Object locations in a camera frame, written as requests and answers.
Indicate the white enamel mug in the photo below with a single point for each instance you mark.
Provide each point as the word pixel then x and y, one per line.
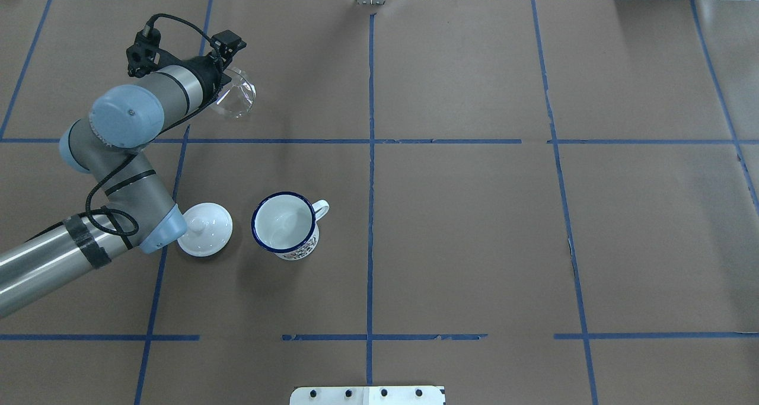
pixel 286 224

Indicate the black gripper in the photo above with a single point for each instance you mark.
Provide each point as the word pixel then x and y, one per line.
pixel 210 81

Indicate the clear plastic funnel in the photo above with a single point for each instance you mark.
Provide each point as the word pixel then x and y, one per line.
pixel 237 97

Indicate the white camera pedestal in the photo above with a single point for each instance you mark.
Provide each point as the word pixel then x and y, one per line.
pixel 393 394

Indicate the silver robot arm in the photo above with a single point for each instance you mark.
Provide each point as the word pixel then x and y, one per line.
pixel 129 207

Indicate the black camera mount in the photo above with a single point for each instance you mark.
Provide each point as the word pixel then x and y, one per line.
pixel 145 55

